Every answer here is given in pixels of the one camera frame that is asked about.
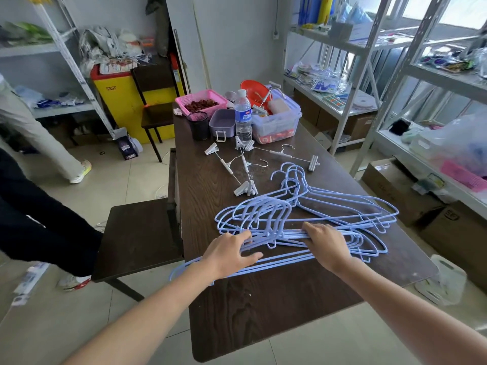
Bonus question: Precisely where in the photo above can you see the person's right hand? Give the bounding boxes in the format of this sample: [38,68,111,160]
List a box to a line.
[302,222,353,274]

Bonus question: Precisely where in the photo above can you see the person's left hand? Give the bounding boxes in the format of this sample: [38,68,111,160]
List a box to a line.
[202,230,264,280]

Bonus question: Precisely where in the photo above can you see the single light blue clothes hanger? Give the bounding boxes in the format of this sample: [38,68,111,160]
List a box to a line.
[169,250,318,282]

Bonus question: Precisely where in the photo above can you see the pile of blue wire hangers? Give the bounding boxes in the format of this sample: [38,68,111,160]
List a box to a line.
[215,162,399,263]

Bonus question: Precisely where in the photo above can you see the person's left forearm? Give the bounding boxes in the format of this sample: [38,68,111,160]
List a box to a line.
[63,258,221,365]

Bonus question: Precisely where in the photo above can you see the person's right forearm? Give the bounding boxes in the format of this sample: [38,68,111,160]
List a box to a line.
[335,256,487,365]

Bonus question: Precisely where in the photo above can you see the dark wooden table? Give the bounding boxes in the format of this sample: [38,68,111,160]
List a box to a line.
[173,103,439,363]

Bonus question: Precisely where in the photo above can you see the white clip trouser hanger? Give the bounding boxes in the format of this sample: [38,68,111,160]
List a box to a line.
[241,159,269,197]
[204,143,250,197]
[254,144,320,172]
[234,135,255,152]
[252,81,282,115]

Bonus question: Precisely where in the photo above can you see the open brown cardboard box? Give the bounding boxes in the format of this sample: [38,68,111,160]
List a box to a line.
[361,158,444,227]

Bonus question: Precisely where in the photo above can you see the clear plastic storage box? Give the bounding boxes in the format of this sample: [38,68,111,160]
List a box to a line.
[251,87,303,145]

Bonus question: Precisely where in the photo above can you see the dark wooden side stool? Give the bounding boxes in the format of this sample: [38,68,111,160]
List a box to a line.
[92,197,184,303]

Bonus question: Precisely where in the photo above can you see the flat brown cardboard box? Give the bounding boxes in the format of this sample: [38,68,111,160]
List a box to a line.
[294,90,376,140]

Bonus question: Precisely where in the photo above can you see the clear plastic water bottle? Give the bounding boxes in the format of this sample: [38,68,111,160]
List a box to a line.
[234,89,254,143]

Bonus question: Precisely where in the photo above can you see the small black object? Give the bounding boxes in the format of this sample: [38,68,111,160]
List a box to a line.
[388,118,411,136]

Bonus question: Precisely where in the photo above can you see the black mesh pen cup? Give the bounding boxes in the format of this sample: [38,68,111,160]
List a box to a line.
[186,112,211,141]

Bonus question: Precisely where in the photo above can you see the white plastic container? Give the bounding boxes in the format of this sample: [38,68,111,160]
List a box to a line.
[414,254,468,307]

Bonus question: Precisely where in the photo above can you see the large brown cardboard box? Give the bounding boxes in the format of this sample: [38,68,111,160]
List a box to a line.
[420,200,487,294]

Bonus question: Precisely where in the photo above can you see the heap of printed packets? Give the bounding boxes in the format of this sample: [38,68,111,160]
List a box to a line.
[285,62,378,111]

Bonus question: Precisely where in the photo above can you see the orange-red plastic bowl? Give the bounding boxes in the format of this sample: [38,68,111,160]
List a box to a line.
[240,80,273,111]

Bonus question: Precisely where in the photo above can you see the heap of red dates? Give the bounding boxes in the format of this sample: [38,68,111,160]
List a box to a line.
[185,99,220,113]

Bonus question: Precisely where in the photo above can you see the pink flat basket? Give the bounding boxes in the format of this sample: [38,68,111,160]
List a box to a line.
[440,160,487,193]

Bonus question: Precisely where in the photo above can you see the dark blue packet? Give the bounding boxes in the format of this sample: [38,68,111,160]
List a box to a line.
[114,127,144,161]

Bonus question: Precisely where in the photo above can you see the pink plastic basket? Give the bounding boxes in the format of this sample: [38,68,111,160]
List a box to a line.
[175,89,229,118]

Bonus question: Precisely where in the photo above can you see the clear plastic bag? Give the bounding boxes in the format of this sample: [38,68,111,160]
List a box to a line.
[410,112,487,180]

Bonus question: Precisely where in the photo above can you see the dark wooden chair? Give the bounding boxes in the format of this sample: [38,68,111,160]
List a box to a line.
[131,64,176,163]

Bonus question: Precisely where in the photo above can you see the large grey metal shelf rack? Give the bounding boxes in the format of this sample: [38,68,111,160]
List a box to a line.
[349,0,487,222]

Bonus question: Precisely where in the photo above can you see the grey cardboard box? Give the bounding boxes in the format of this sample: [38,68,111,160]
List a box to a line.
[328,21,374,42]

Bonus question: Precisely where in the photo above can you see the yellow bin with red lid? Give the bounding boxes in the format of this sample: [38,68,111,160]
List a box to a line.
[90,53,186,145]

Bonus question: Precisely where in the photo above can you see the printed papers on floor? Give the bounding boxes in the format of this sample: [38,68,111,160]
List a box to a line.
[11,262,50,307]

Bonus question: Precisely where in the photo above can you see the row of blue folders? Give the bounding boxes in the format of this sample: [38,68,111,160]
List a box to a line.
[298,0,336,26]

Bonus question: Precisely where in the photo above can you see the dark hanging garment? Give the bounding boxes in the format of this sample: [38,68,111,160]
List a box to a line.
[145,0,170,58]

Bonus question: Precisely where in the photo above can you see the heap of crumpled bags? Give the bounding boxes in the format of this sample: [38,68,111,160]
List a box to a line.
[79,27,153,75]

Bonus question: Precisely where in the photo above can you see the white metal shelf rack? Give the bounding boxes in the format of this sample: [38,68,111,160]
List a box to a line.
[0,0,116,138]

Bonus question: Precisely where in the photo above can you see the green plastic bag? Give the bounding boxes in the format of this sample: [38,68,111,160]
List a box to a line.
[0,21,54,46]

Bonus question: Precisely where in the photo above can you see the purple box with white handle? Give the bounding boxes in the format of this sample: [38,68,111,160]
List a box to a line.
[208,108,237,143]

